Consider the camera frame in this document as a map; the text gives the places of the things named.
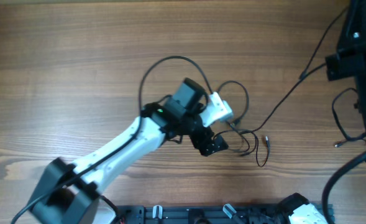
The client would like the black usb cable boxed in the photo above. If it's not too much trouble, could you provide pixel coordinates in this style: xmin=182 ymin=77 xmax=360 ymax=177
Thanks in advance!
xmin=212 ymin=80 xmax=270 ymax=168

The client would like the thin black cable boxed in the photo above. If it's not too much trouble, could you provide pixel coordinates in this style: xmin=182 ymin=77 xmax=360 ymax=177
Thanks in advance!
xmin=241 ymin=6 xmax=348 ymax=134

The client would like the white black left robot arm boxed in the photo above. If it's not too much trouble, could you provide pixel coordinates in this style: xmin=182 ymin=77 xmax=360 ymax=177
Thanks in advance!
xmin=27 ymin=78 xmax=233 ymax=223

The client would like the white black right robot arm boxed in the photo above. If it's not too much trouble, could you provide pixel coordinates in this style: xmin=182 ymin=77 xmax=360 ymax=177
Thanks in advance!
xmin=321 ymin=0 xmax=366 ymax=223

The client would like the black left camera cable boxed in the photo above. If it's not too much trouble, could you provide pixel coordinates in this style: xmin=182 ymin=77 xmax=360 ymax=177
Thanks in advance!
xmin=10 ymin=55 xmax=214 ymax=224

